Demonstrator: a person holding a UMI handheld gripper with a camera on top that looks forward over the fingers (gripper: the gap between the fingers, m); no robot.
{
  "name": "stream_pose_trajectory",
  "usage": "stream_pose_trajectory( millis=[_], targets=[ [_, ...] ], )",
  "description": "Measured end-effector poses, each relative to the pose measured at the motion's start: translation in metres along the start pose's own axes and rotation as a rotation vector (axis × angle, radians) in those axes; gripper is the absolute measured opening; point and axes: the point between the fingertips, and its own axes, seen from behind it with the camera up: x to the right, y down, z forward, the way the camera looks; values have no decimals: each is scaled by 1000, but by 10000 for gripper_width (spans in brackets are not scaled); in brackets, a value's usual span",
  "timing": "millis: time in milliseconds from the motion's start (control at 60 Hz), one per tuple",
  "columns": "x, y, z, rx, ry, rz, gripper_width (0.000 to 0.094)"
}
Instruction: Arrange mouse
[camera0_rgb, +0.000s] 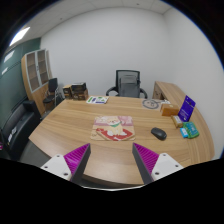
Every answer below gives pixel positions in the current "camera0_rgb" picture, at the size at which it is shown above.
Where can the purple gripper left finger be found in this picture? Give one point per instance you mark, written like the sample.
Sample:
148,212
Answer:
70,166

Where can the black computer mouse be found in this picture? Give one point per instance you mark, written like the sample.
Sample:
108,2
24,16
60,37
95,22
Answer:
159,133

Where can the small black side chair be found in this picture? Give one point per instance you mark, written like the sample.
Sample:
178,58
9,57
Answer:
52,92

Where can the grey backpack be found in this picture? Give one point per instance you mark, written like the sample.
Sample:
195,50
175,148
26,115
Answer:
129,86

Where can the yellow small box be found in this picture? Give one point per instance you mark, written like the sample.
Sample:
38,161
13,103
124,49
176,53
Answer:
177,121

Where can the dark small box left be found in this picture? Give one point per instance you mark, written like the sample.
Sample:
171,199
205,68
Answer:
67,90

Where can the wooden side desk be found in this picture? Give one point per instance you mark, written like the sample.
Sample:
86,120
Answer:
168,91

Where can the brown cardboard box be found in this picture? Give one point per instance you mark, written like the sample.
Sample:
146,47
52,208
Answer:
80,95

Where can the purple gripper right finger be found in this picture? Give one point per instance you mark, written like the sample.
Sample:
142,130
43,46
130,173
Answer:
153,166

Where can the blue small packet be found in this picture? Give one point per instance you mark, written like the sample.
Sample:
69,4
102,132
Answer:
184,133

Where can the black mesh office chair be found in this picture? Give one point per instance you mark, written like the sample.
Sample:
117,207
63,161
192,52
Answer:
119,74

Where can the white green leaflet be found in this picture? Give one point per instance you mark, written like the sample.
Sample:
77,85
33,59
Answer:
97,99

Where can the black leather sofa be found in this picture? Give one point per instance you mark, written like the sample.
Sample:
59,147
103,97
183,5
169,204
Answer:
16,131

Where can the cartoon dog mouse pad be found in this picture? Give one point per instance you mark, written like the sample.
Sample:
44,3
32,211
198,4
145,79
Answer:
113,128

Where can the orange cardboard box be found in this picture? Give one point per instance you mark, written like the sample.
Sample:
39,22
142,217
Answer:
169,109

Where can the black box on top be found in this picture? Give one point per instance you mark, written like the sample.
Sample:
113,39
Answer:
78,87

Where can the green packet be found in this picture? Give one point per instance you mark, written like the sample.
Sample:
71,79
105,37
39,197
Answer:
190,129

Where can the wooden bookcase cabinet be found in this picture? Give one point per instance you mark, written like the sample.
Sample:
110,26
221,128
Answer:
36,75

